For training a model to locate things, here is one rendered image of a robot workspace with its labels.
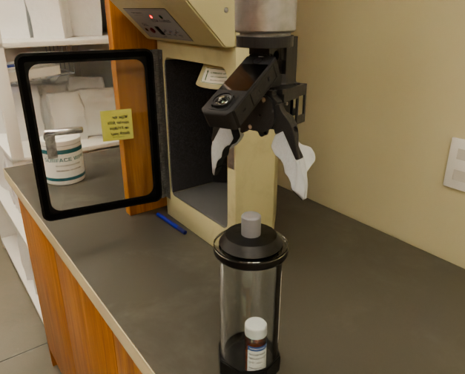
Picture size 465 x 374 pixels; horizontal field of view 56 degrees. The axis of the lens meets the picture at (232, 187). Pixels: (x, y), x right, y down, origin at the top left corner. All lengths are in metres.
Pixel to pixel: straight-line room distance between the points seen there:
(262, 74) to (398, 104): 0.66
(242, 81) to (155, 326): 0.50
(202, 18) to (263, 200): 0.42
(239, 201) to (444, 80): 0.52
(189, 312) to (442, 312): 0.49
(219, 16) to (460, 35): 0.51
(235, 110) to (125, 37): 0.70
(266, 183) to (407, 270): 0.37
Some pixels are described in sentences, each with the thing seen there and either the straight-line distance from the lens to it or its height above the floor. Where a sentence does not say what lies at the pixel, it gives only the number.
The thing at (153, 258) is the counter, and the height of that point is 0.94.
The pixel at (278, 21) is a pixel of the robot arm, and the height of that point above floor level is 1.46.
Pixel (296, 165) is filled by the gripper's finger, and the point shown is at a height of 1.30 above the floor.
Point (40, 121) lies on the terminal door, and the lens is 1.09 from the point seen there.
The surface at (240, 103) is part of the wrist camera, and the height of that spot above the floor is 1.38.
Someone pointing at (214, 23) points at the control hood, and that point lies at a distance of 0.83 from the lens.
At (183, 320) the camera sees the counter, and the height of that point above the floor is 0.94.
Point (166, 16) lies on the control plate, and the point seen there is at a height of 1.46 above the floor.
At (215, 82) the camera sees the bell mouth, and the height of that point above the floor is 1.33.
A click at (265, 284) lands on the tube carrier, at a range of 0.62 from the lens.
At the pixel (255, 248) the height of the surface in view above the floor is 1.18.
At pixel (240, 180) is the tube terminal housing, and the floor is 1.14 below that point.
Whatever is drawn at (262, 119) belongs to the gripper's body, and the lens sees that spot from 0.55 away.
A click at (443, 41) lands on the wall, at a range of 1.08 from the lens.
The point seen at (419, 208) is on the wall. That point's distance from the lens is 1.16.
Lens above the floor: 1.48
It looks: 22 degrees down
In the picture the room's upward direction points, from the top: straight up
